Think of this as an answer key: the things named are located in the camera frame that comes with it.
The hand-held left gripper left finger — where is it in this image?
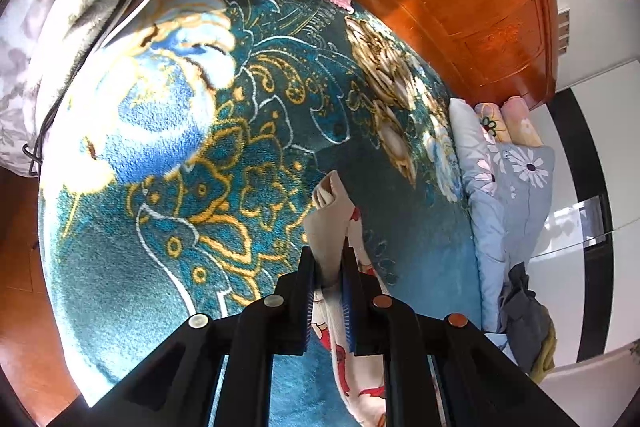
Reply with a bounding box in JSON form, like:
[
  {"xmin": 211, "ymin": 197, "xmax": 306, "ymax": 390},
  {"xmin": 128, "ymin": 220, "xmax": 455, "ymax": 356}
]
[{"xmin": 47, "ymin": 246, "xmax": 317, "ymax": 427}]

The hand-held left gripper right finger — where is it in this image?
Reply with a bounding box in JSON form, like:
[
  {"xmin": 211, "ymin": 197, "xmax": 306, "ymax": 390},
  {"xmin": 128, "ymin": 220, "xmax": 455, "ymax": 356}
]
[{"xmin": 341, "ymin": 243, "xmax": 591, "ymax": 427}]

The cream car print cloth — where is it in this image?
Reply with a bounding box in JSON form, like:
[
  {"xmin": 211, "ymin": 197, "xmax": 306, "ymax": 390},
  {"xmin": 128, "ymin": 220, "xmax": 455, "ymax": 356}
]
[{"xmin": 304, "ymin": 170, "xmax": 446, "ymax": 427}]

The light blue daisy quilt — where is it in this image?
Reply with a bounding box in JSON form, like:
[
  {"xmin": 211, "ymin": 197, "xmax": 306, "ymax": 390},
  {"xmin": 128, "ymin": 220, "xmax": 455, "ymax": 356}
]
[{"xmin": 447, "ymin": 97, "xmax": 557, "ymax": 363}]

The dark grey garment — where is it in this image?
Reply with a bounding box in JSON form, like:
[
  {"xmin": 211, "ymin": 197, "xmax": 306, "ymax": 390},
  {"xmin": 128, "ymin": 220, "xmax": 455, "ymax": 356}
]
[{"xmin": 497, "ymin": 261, "xmax": 551, "ymax": 370}]

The olive green garment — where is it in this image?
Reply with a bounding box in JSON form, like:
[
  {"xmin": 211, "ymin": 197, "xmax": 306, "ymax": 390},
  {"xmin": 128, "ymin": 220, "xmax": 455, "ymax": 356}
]
[{"xmin": 529, "ymin": 322, "xmax": 557, "ymax": 384}]

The teal floral blanket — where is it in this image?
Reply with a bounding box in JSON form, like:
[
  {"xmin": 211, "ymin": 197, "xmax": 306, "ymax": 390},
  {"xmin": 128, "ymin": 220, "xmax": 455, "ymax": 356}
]
[{"xmin": 37, "ymin": 0, "xmax": 483, "ymax": 427}]

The yellow floral pillow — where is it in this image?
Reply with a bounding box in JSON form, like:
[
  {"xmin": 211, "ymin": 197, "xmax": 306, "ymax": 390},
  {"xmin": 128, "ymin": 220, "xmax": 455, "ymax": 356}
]
[{"xmin": 472, "ymin": 101, "xmax": 508, "ymax": 144}]

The pink floral pillow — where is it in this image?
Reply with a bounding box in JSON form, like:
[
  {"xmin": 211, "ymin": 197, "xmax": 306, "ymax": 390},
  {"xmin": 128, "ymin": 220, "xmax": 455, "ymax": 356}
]
[{"xmin": 500, "ymin": 96, "xmax": 543, "ymax": 146}]

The white wardrobe with black stripe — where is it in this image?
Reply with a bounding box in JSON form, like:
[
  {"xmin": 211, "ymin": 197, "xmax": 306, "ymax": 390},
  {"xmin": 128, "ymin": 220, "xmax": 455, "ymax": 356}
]
[{"xmin": 520, "ymin": 57, "xmax": 640, "ymax": 427}]

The grey floral blanket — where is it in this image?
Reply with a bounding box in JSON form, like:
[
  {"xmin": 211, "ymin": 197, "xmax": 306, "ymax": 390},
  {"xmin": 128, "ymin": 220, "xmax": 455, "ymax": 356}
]
[{"xmin": 0, "ymin": 0, "xmax": 201, "ymax": 175}]

